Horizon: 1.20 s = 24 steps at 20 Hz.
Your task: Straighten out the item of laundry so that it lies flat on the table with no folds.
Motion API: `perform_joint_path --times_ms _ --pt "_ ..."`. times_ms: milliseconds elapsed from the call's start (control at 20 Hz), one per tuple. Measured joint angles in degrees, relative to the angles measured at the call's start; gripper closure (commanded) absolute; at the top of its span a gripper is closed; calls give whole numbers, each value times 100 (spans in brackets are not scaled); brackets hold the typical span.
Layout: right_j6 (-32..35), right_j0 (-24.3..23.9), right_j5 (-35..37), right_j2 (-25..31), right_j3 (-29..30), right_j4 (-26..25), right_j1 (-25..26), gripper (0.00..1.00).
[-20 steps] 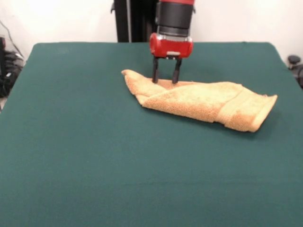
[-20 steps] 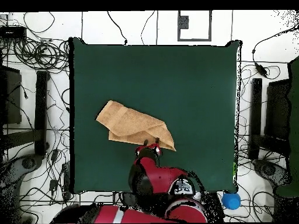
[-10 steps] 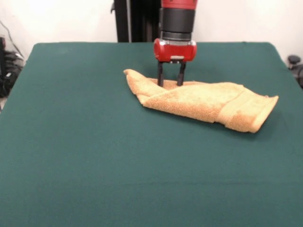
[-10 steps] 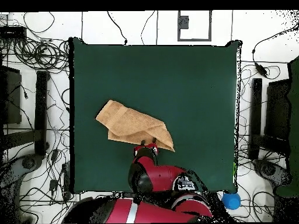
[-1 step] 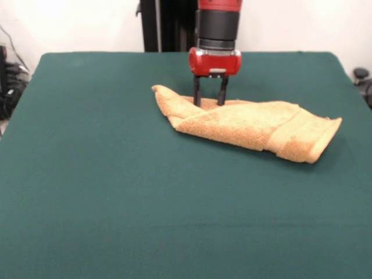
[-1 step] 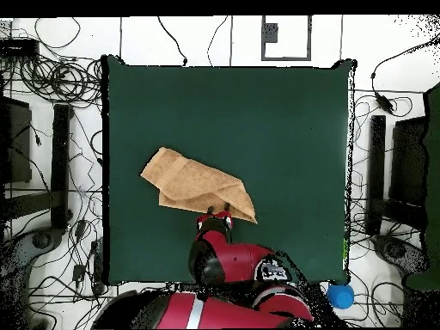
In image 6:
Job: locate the tan terry towel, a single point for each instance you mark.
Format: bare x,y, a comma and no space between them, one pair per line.
192,178

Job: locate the small dark grey box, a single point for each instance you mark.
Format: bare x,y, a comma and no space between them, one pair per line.
271,32

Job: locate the black upright bar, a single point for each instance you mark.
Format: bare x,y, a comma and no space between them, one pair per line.
61,165
376,172

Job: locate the dark stand base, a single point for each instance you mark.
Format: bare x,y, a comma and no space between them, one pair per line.
395,249
41,239

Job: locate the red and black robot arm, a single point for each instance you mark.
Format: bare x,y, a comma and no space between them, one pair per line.
237,257

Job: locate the black flat box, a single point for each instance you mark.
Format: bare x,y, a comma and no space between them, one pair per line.
19,48

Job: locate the grey square floor frame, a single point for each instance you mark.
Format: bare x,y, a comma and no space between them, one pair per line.
262,41

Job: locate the black power adapter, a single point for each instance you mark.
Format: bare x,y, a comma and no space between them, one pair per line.
384,102

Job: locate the blue round container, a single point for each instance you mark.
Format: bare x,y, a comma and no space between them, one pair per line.
340,296

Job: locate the dark green table cloth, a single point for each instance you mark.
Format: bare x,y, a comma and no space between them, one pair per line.
275,137

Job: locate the black flat panel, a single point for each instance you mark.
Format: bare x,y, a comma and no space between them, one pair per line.
15,137
407,161

